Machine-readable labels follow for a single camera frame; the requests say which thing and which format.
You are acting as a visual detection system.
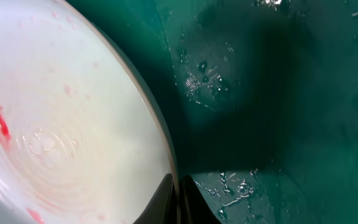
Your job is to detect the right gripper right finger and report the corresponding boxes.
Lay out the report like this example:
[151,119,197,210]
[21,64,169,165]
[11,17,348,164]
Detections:
[180,175,221,224]

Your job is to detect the light blue plate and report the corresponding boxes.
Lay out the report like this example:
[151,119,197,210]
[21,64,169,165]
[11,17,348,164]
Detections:
[0,1,177,223]

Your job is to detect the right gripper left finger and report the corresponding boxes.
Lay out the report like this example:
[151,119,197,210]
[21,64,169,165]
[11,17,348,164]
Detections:
[134,174,176,224]

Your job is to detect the blue plastic tray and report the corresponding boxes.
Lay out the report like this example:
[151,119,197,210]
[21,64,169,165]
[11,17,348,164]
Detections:
[72,0,358,223]

